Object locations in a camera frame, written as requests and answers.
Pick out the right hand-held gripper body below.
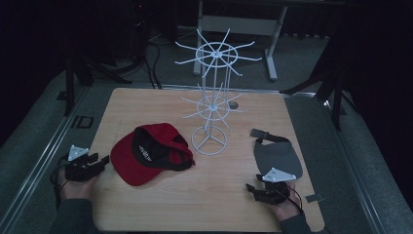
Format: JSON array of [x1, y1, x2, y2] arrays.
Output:
[[254, 167, 297, 206]]

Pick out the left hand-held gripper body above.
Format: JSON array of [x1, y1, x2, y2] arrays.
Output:
[[63, 144, 99, 183]]

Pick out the grey sun visor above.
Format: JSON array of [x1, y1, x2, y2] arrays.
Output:
[[249, 128, 304, 180]]

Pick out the red baseball cap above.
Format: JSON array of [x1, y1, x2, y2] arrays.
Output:
[[109, 122, 196, 187]]

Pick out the white wire hat rack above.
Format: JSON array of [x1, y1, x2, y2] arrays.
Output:
[[174, 27, 263, 157]]

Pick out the person's left hand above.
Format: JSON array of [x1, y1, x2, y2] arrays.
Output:
[[57, 169, 99, 201]]

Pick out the person's right hand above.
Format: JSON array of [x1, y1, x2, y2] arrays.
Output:
[[266, 181, 302, 222]]

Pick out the grey tape piece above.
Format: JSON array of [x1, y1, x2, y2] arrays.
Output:
[[304, 193, 326, 204]]

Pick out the black tripod stand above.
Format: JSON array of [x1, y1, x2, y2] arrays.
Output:
[[280, 61, 348, 132], [62, 53, 133, 117]]

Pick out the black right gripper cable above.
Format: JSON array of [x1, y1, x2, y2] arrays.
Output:
[[286, 185, 307, 216]]

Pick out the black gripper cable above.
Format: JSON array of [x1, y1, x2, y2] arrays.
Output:
[[286, 185, 307, 216], [49, 154, 71, 210]]

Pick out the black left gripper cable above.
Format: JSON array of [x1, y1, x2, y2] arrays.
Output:
[[49, 154, 71, 210]]

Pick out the metal floor rail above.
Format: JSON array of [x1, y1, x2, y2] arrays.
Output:
[[322, 97, 388, 234], [0, 86, 92, 232]]

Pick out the white metal desk frame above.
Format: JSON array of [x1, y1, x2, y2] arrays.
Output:
[[193, 0, 346, 82]]

